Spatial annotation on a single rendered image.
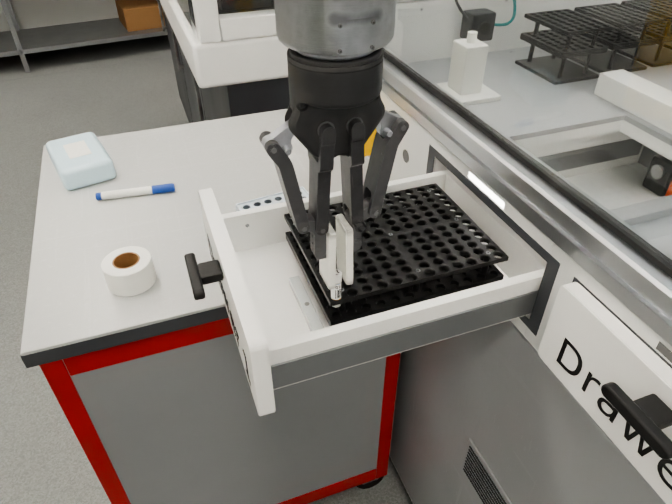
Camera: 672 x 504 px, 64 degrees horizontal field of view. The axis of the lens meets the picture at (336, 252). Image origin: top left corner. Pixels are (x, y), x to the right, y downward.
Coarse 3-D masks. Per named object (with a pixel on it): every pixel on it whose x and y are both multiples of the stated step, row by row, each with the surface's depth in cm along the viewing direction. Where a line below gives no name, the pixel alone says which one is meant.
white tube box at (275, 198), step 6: (282, 192) 93; (306, 192) 94; (258, 198) 92; (264, 198) 92; (270, 198) 92; (276, 198) 93; (282, 198) 92; (240, 204) 91; (246, 204) 91; (252, 204) 91; (258, 204) 92; (264, 204) 91; (270, 204) 91; (240, 210) 89
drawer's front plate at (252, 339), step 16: (208, 192) 69; (208, 208) 66; (208, 224) 65; (224, 224) 64; (224, 240) 61; (224, 256) 59; (224, 272) 57; (240, 272) 57; (224, 288) 63; (240, 288) 55; (240, 304) 53; (240, 320) 51; (256, 320) 51; (240, 336) 56; (256, 336) 50; (240, 352) 61; (256, 352) 49; (256, 368) 51; (256, 384) 52; (272, 384) 53; (256, 400) 54; (272, 400) 54
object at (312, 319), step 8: (296, 280) 68; (296, 288) 67; (304, 288) 67; (296, 296) 66; (304, 296) 66; (304, 304) 64; (312, 304) 64; (304, 312) 63; (312, 312) 63; (312, 320) 62; (320, 320) 62; (312, 328) 61; (320, 328) 61
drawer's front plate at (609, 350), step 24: (576, 288) 55; (552, 312) 58; (576, 312) 54; (600, 312) 52; (552, 336) 59; (576, 336) 55; (600, 336) 52; (624, 336) 50; (552, 360) 60; (576, 360) 56; (600, 360) 52; (624, 360) 49; (648, 360) 47; (576, 384) 57; (600, 384) 53; (624, 384) 50; (648, 384) 47; (624, 432) 51; (648, 456) 49; (648, 480) 50
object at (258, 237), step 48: (336, 192) 75; (240, 240) 73; (288, 288) 68; (480, 288) 60; (528, 288) 62; (288, 336) 62; (336, 336) 55; (384, 336) 57; (432, 336) 60; (288, 384) 56
